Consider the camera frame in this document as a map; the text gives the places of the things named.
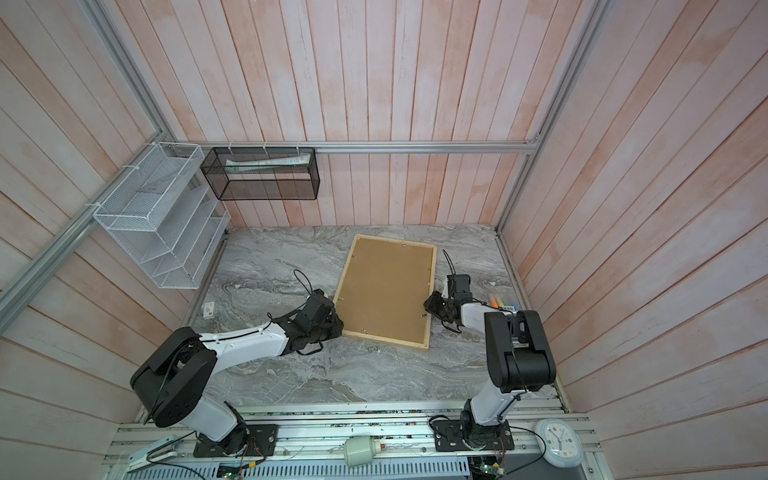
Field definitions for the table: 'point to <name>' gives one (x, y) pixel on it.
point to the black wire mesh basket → (262, 173)
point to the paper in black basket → (240, 164)
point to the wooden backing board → (385, 290)
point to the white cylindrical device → (360, 450)
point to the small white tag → (209, 309)
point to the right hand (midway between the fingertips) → (427, 302)
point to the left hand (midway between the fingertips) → (341, 330)
